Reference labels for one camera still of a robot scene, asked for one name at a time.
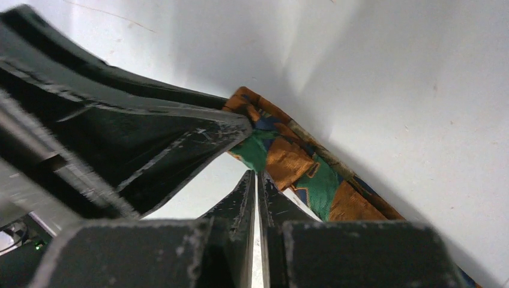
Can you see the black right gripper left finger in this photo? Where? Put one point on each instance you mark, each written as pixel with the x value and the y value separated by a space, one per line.
pixel 214 250

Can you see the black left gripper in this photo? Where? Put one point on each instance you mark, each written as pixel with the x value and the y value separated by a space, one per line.
pixel 73 150

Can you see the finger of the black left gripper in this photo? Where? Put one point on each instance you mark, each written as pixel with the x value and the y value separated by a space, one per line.
pixel 28 24

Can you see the dark floral patterned tie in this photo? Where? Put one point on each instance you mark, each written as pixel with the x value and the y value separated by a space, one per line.
pixel 296 161

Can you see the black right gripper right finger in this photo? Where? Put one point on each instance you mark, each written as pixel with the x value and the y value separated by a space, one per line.
pixel 299 251

